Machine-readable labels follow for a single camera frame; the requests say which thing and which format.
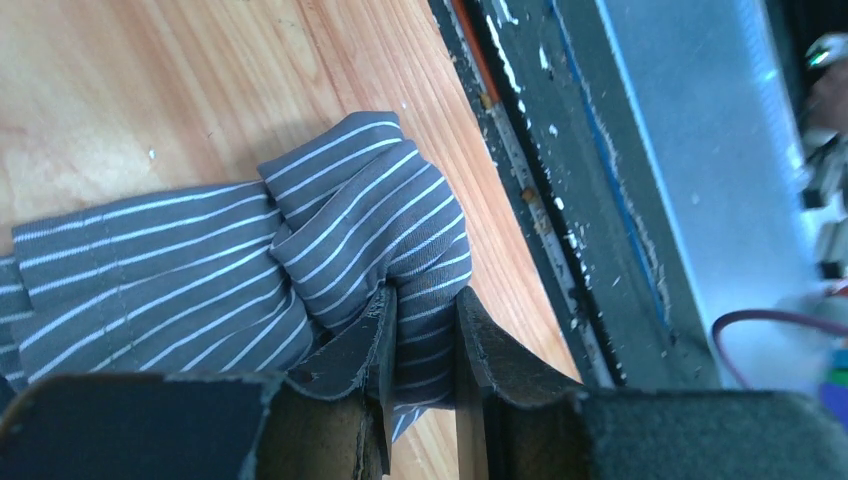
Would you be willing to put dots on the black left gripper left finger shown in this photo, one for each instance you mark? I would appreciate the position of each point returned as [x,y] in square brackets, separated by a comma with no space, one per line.
[326,418]

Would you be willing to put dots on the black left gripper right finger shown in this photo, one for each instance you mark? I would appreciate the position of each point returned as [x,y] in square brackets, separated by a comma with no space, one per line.
[519,418]

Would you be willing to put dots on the grey striped underwear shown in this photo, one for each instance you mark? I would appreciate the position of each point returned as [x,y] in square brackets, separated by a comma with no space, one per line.
[250,276]

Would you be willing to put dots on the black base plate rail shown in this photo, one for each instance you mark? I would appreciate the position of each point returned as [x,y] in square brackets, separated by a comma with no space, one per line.
[549,91]

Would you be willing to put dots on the aluminium frame rail front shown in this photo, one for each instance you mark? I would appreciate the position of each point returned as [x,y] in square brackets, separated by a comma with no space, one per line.
[723,144]

